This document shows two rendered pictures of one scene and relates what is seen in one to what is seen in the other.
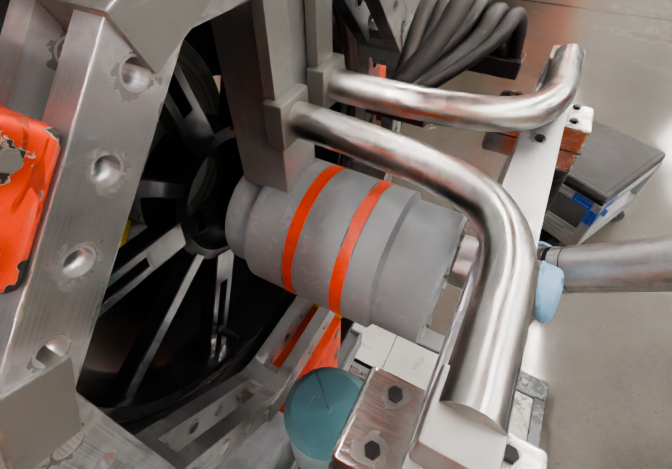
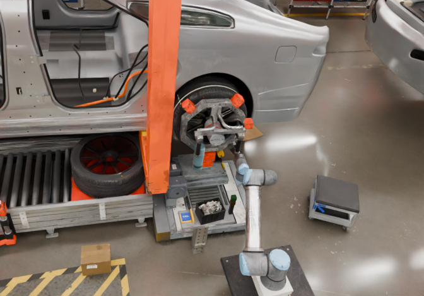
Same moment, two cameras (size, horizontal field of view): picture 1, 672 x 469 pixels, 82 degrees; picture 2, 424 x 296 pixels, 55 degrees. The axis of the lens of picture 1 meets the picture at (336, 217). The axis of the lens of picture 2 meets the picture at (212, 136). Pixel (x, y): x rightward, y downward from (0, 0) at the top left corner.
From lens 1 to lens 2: 3.09 m
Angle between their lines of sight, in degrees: 31
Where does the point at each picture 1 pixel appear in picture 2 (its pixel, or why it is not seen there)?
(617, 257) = not seen: hidden behind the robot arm
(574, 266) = not seen: hidden behind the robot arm
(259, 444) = (191, 172)
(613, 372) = (279, 243)
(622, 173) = (333, 201)
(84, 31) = (199, 105)
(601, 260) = not seen: hidden behind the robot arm
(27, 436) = (184, 121)
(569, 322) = (286, 230)
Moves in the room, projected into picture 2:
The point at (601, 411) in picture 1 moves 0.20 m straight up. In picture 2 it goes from (264, 243) to (269, 230)
